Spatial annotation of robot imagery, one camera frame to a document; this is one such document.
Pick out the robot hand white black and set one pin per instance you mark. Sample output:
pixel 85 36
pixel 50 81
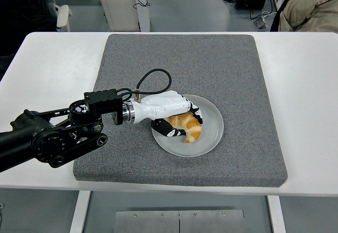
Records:
pixel 163 104

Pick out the golden croissant bread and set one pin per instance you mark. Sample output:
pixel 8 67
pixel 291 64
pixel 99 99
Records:
pixel 194 130

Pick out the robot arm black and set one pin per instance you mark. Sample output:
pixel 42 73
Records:
pixel 103 102

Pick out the pale grey round plate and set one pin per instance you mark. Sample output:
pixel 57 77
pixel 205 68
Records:
pixel 210 138

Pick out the grey metal plate with screws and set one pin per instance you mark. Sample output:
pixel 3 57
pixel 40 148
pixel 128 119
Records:
pixel 179 221

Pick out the grey felt mat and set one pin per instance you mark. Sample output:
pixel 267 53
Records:
pixel 179 58

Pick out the beige cabinet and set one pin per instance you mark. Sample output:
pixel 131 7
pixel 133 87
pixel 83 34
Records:
pixel 116 3

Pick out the grey chair with white armrest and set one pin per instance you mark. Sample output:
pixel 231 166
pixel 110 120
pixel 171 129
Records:
pixel 63 16

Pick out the white table leg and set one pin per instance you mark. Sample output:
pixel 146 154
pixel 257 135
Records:
pixel 79 212
pixel 276 214

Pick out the black chair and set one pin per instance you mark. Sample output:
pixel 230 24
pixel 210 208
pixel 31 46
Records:
pixel 277 19

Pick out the person in dark clothing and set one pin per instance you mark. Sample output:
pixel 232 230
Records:
pixel 21 11

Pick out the person in beige jacket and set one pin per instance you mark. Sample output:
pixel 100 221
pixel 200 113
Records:
pixel 311 5

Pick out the white square post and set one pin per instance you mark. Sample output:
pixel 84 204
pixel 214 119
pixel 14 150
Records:
pixel 142 19

